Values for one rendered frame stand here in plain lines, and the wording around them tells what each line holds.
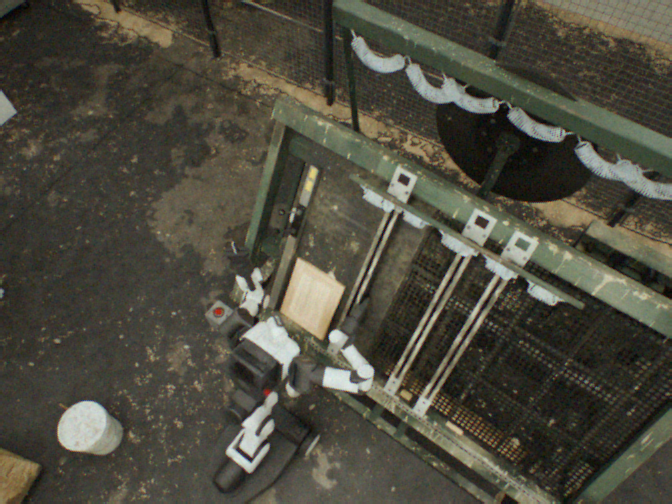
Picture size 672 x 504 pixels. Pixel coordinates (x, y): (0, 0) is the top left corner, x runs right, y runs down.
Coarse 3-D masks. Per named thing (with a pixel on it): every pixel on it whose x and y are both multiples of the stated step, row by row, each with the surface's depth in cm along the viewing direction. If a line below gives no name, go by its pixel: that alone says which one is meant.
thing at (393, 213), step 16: (416, 176) 221; (400, 192) 227; (384, 208) 221; (400, 208) 229; (384, 224) 241; (384, 240) 245; (368, 256) 252; (368, 272) 256; (368, 288) 266; (352, 304) 272; (336, 352) 286
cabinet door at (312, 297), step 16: (304, 272) 285; (320, 272) 279; (288, 288) 295; (304, 288) 289; (320, 288) 283; (336, 288) 277; (288, 304) 299; (304, 304) 293; (320, 304) 287; (336, 304) 281; (304, 320) 298; (320, 320) 291; (320, 336) 296
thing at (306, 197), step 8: (312, 168) 254; (320, 168) 255; (304, 184) 260; (312, 184) 258; (304, 192) 262; (312, 192) 261; (304, 200) 264; (304, 216) 269; (288, 240) 279; (296, 240) 277; (288, 248) 281; (296, 248) 283; (288, 256) 283; (280, 264) 288; (288, 264) 286; (280, 272) 291; (288, 272) 293; (280, 280) 293; (280, 288) 295; (272, 296) 301; (280, 296) 302; (272, 304) 303
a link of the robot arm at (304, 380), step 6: (300, 372) 240; (306, 372) 239; (312, 372) 240; (318, 372) 240; (324, 372) 240; (300, 378) 240; (306, 378) 240; (312, 378) 239; (318, 378) 239; (300, 384) 241; (306, 384) 240; (312, 384) 243; (318, 384) 241; (306, 390) 241
